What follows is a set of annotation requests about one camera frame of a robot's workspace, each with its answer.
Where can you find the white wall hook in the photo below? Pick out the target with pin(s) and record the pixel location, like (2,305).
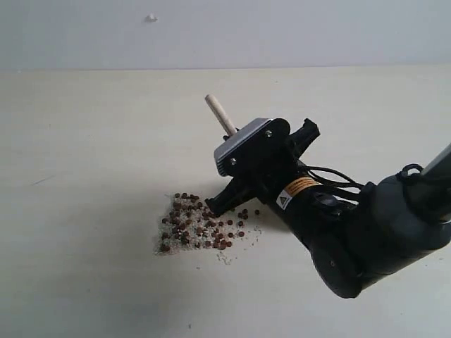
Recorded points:
(151,18)

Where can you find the scattered brown pellets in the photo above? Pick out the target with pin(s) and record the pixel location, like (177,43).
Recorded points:
(201,225)

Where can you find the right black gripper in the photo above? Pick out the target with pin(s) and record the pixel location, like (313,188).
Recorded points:
(305,202)

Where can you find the pile of white grains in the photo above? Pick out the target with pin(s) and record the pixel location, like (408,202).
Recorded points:
(190,232)

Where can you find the white wooden paint brush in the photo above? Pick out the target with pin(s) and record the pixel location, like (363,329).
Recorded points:
(220,114)

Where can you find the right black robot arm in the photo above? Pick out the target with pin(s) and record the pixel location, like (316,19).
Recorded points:
(356,234)

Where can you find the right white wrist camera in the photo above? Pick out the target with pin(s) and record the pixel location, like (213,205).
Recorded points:
(251,143)

